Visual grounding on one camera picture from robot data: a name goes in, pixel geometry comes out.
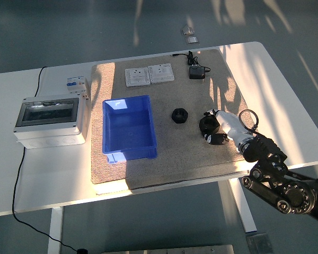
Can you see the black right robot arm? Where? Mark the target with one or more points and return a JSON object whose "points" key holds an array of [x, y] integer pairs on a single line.
{"points": [[294, 195]]}

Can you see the white circuit breaker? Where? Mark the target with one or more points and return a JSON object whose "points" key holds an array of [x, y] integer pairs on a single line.
{"points": [[77, 84]]}

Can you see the grey-brown mat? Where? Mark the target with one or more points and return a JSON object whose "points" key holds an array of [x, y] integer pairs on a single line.
{"points": [[175, 158]]}

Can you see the silver floor outlet with lid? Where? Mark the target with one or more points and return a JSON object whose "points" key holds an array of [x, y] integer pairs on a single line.
{"points": [[187, 30]]}

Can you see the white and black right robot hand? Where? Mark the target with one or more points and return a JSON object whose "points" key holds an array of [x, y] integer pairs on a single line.
{"points": [[231, 123]]}

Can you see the blue plastic box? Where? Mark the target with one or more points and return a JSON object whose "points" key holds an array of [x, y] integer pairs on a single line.
{"points": [[130, 132]]}

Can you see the white wall socket panel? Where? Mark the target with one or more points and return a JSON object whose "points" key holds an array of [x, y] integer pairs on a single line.
{"points": [[161, 73], [137, 77]]}

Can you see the white distribution box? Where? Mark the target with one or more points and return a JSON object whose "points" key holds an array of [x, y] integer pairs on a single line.
{"points": [[50, 127]]}

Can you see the white table leg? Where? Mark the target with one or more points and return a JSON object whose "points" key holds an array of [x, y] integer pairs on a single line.
{"points": [[55, 230], [241, 206]]}

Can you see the square grey floor plate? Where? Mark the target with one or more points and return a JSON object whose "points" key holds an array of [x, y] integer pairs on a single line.
{"points": [[259, 244]]}

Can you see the black hexagonal nut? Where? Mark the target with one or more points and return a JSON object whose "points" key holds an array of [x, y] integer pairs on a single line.
{"points": [[175, 118], [204, 127]]}

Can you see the silver floor outlet plate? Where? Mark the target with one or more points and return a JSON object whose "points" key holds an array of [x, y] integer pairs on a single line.
{"points": [[191, 40]]}

